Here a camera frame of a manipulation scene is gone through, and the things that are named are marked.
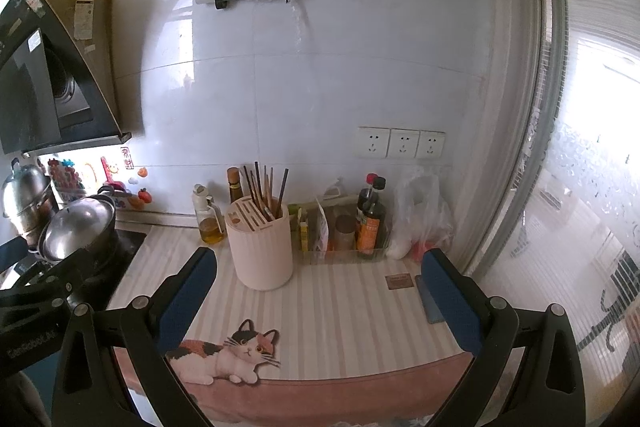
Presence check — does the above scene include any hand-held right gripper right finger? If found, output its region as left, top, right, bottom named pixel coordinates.
left=421, top=248, right=587, bottom=427

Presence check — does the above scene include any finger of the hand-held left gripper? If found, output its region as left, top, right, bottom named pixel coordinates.
left=0, top=251, right=89, bottom=309
left=0, top=237, right=31, bottom=276

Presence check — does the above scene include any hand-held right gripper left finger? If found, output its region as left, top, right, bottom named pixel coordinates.
left=51, top=247, right=218, bottom=427

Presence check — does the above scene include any beige ribbed utensil holder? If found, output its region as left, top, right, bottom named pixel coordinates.
left=224, top=199, right=295, bottom=292

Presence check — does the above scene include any person's left forearm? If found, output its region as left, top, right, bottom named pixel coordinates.
left=15, top=372, right=54, bottom=427

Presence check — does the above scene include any blue smartphone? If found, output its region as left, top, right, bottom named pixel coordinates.
left=414, top=274, right=447, bottom=326

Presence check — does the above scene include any wok with steel lid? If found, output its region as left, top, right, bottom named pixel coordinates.
left=37, top=194, right=119, bottom=264

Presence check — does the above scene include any steel kettle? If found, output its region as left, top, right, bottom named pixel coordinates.
left=2, top=159, right=54, bottom=239

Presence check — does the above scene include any glass oil bottle white cap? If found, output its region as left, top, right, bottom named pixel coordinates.
left=192, top=184, right=227, bottom=246

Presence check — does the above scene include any black cooktop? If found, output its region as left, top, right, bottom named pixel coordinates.
left=89, top=229, right=150, bottom=309

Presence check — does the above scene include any clear plastic bag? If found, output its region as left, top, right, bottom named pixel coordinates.
left=390, top=166, right=454, bottom=261

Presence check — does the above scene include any orange label sauce bottle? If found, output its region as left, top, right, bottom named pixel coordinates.
left=355, top=202, right=387, bottom=256

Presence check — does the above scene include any dark sauce bottle yellow cap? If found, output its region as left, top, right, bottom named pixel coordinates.
left=226, top=167, right=244, bottom=208

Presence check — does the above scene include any clear plastic organizer bin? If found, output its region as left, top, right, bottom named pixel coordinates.
left=298, top=202, right=391, bottom=259

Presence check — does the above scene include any cat printed table mat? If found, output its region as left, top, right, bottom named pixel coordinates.
left=107, top=224, right=477, bottom=427

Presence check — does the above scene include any brown seasoning jar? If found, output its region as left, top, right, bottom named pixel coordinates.
left=333, top=215, right=357, bottom=252

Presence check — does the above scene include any yellow seasoning box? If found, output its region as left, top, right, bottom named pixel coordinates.
left=298, top=207, right=311, bottom=252

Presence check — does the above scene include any dark bottle red cap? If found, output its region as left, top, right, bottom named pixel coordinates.
left=357, top=173, right=376, bottom=228

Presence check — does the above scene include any white paper packet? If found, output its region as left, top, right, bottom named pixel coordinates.
left=313, top=197, right=331, bottom=253

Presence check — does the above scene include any black cat window decal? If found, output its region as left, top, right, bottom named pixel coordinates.
left=575, top=251, right=640, bottom=354

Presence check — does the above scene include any black range hood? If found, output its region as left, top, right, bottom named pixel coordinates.
left=0, top=0, right=132, bottom=156

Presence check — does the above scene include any colourful wall sticker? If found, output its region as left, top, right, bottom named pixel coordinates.
left=47, top=158, right=81, bottom=203

